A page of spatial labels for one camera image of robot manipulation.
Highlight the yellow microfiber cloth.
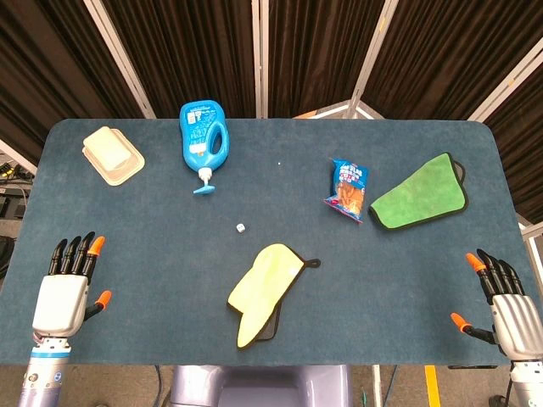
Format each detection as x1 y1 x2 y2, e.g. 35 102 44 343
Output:
227 243 322 350

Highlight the black curtain partition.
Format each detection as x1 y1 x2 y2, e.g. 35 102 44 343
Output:
0 0 543 226

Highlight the blue snack bag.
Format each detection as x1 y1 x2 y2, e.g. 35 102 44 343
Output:
323 158 370 225

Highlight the green microfiber cloth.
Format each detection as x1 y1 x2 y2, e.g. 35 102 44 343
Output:
367 152 470 232

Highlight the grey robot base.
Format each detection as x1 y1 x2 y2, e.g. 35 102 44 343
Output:
170 364 353 407

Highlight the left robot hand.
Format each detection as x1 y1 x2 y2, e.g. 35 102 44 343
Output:
31 231 113 341

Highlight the blue table mat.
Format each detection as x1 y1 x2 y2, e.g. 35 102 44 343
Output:
0 117 543 368

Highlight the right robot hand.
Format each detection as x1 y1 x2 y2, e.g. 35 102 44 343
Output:
450 248 543 365

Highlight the blue pump detergent bottle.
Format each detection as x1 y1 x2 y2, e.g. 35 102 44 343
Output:
178 99 231 196

